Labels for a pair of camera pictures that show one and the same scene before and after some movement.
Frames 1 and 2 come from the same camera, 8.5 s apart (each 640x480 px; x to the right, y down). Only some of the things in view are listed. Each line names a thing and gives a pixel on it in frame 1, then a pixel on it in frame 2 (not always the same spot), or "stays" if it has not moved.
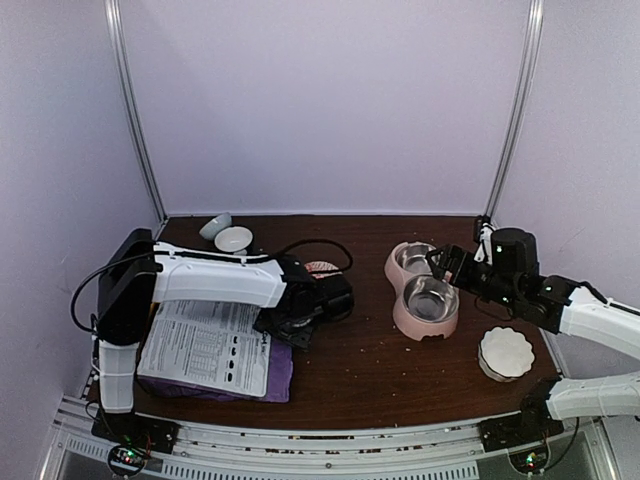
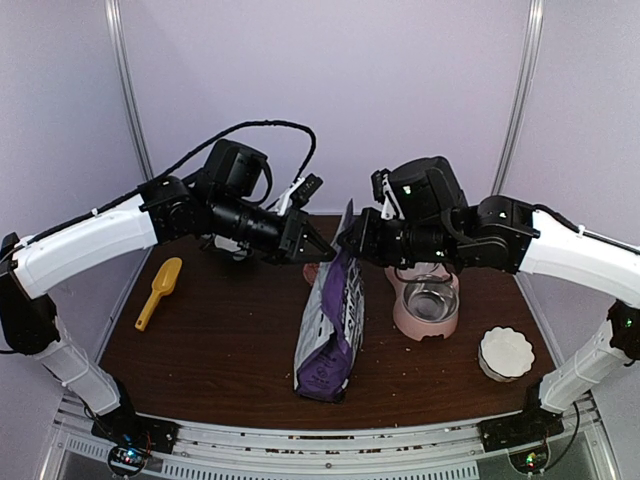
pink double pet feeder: (425, 305) stays
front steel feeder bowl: (428, 298) stays
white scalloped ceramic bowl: (504, 353) stays
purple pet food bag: (213, 351) -> (332, 331)
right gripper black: (463, 258) -> (363, 241)
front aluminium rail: (322, 449) stays
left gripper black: (265, 322) -> (293, 226)
